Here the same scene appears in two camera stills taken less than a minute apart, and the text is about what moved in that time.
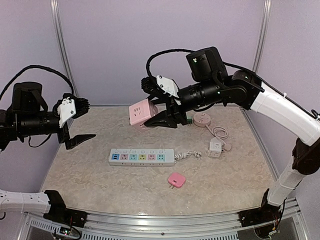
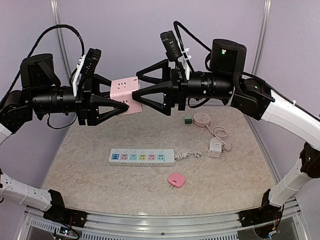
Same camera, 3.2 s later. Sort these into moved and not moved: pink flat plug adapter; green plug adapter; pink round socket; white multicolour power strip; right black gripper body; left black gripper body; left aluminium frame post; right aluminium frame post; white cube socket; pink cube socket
Moved: right black gripper body; pink cube socket; left black gripper body
Not moved: white cube socket; pink round socket; pink flat plug adapter; white multicolour power strip; green plug adapter; left aluminium frame post; right aluminium frame post
